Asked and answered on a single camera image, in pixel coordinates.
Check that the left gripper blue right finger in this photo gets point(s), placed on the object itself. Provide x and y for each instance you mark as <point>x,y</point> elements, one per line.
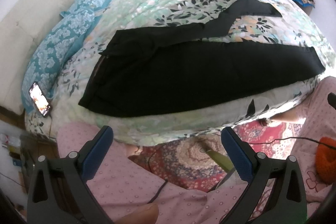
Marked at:
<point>287,199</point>

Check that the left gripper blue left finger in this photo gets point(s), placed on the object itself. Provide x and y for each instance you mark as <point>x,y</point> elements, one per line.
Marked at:
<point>58,190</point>

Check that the black pants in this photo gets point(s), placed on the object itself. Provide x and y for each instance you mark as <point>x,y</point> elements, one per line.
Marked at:
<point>163,70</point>

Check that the orange fuzzy sleeve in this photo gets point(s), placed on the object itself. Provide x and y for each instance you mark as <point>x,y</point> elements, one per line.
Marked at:
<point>325,160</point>

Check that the pink dotted pajama legs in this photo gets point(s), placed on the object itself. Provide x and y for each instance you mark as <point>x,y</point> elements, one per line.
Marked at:
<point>130,194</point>

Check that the smartphone with lit screen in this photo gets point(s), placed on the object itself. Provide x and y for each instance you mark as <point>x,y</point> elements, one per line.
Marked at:
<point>39,99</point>

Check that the red patterned rug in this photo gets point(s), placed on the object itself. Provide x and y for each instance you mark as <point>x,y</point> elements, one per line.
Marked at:
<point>186,164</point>

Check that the teal floral pillow near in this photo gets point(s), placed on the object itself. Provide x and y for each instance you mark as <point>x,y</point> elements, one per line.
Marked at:
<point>62,42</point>

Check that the cream upholstered headboard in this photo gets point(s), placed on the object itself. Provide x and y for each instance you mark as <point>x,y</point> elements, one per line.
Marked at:
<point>22,30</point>

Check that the floral green bed quilt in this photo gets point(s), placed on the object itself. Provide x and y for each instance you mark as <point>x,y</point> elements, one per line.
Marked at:
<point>293,28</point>

